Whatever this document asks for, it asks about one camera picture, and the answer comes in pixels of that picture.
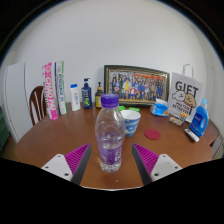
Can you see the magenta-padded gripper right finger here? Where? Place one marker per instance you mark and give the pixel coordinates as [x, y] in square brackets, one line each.
[164, 166]

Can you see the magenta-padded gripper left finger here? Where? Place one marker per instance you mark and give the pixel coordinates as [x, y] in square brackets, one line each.
[59, 166]

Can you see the clear purple-capped water bottle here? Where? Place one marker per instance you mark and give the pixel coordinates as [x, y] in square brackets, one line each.
[110, 133]

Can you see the flat round red coaster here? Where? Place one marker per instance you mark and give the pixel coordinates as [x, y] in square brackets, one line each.
[152, 134]

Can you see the white remote control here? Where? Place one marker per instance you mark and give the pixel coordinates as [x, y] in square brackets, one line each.
[191, 135]

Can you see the small patterned flat box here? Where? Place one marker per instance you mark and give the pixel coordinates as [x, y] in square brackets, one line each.
[175, 121]

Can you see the small orange-topped pack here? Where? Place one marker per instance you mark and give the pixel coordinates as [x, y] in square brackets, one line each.
[183, 117]

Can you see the blue patterned white cup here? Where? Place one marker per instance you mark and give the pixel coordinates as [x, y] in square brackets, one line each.
[132, 123]

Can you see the blue detergent bottle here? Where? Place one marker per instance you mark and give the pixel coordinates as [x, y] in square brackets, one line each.
[200, 120]

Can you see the wooden chair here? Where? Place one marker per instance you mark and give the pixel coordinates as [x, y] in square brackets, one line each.
[34, 106]

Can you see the white blue-capped lotion bottle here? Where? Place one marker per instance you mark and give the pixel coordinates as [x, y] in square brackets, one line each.
[75, 98]

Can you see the tall pink box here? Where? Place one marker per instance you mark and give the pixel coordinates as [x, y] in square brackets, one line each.
[50, 93]

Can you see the dark blue pump bottle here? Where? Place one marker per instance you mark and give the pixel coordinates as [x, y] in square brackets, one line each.
[87, 96]

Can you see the white paper gift bag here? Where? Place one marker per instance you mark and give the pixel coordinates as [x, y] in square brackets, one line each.
[185, 93]

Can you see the amber pump bottle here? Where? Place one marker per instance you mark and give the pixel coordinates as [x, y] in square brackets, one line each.
[99, 98]

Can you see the tall green white box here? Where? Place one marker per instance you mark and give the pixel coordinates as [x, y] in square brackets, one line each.
[61, 86]

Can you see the white cabinet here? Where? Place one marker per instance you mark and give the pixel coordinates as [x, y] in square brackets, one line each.
[15, 100]

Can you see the framed group photo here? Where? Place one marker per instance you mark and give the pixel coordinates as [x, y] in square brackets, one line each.
[136, 85]

